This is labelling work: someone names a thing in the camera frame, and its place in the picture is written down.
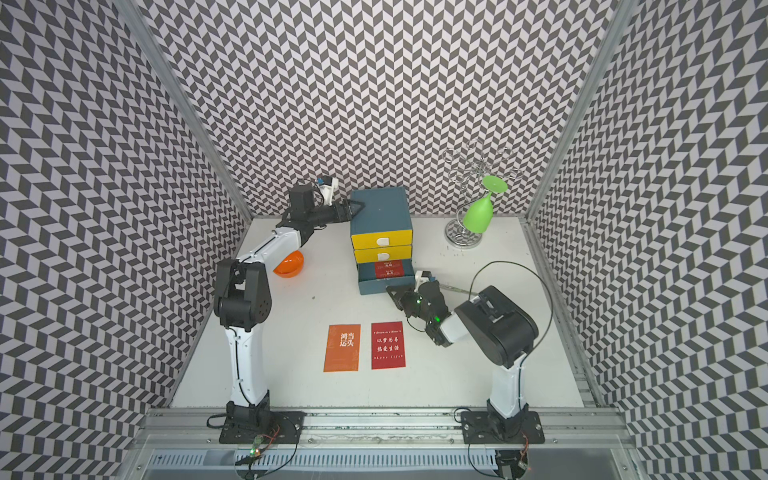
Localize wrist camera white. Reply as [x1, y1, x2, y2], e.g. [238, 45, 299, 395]
[414, 270, 436, 289]
[317, 175, 339, 206]

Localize red patterned postcard pack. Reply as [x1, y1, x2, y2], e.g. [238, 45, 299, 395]
[374, 260, 405, 279]

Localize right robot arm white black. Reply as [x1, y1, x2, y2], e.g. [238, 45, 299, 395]
[386, 281, 539, 420]

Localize orange bowl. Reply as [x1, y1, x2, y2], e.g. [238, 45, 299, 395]
[273, 250, 305, 278]

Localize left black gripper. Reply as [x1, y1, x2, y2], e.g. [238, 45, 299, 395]
[308, 199, 366, 228]

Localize aluminium front rail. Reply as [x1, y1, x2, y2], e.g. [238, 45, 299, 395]
[118, 407, 646, 479]

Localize green plastic wine glass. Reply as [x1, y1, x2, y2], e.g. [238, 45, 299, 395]
[461, 175, 508, 235]

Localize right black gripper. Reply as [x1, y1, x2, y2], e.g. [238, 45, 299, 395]
[385, 283, 432, 324]

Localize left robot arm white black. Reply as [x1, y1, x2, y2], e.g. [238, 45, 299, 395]
[213, 178, 365, 425]

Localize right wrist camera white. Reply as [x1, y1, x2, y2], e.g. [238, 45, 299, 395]
[414, 270, 436, 289]

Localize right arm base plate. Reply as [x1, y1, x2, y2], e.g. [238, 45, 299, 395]
[459, 410, 545, 445]

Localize dark red postcard pack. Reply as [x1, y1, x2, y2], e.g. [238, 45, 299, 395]
[371, 322, 406, 370]

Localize orange postcard pack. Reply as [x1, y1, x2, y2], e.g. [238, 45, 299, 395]
[323, 324, 361, 372]

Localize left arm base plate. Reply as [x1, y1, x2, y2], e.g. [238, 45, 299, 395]
[219, 410, 306, 445]

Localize teal drawer cabinet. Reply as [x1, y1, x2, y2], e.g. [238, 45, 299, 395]
[349, 187, 415, 265]

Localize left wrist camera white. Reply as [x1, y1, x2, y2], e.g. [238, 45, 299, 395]
[317, 175, 339, 206]

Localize chrome wire glass rack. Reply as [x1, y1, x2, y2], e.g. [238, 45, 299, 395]
[443, 144, 518, 250]

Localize teal bottom drawer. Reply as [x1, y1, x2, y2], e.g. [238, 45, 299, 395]
[357, 259, 415, 295]

